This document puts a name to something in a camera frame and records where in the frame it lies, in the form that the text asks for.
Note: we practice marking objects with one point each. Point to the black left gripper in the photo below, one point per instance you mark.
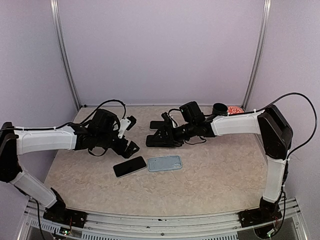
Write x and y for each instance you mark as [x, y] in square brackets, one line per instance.
[128, 152]

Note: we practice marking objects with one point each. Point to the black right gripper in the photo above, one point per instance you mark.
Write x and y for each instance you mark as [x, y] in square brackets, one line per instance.
[169, 128]

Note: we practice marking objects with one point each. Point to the green edged smartphone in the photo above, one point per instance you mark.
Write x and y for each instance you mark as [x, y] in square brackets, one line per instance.
[152, 141]

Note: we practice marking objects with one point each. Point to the black phone case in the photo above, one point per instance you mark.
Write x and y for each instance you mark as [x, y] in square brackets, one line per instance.
[162, 142]

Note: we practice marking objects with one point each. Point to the silver edged black smartphone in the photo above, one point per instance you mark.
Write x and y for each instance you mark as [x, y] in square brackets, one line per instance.
[130, 166]

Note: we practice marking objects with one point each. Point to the light blue phone case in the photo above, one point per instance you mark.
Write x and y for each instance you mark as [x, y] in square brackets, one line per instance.
[164, 163]

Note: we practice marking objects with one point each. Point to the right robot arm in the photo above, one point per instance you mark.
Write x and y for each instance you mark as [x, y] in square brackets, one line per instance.
[268, 123]

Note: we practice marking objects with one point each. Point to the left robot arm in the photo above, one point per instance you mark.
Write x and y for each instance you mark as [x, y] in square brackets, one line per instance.
[35, 142]

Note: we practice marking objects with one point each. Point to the dark green mug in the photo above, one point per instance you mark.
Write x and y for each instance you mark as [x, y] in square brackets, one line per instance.
[220, 109]

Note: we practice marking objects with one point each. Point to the red white patterned bowl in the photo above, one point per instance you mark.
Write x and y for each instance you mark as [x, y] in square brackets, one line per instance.
[235, 110]

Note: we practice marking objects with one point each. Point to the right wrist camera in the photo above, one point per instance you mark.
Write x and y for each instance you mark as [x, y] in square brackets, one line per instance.
[169, 121]

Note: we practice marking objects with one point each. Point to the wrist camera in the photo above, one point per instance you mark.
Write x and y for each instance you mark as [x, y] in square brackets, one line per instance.
[169, 121]
[125, 125]

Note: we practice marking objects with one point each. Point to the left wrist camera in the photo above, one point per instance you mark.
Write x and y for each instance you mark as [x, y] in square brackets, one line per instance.
[125, 125]

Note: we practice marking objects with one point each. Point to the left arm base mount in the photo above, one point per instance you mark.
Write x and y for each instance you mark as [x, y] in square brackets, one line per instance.
[58, 213]

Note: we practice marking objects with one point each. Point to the front aluminium rail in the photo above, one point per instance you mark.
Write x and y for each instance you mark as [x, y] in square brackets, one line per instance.
[232, 225]

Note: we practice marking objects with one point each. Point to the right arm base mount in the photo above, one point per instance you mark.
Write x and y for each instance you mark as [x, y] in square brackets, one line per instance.
[266, 212]

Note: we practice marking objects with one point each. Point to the right aluminium frame post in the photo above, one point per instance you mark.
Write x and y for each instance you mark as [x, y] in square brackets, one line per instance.
[258, 53]

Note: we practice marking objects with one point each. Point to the aluminium frame post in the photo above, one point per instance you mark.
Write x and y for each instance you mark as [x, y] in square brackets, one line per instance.
[258, 53]
[54, 5]

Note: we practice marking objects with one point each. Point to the left aluminium frame post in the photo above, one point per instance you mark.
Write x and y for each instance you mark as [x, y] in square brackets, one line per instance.
[54, 5]

